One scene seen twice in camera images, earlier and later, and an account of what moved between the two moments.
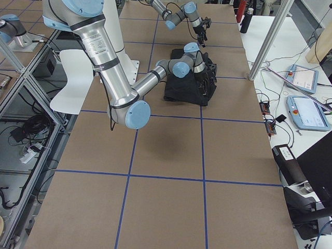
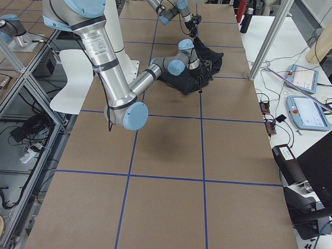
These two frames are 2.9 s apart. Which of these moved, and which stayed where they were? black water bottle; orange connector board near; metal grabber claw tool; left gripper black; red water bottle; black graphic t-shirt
Moved: black graphic t-shirt; left gripper black
Stayed: red water bottle; orange connector board near; black water bottle; metal grabber claw tool
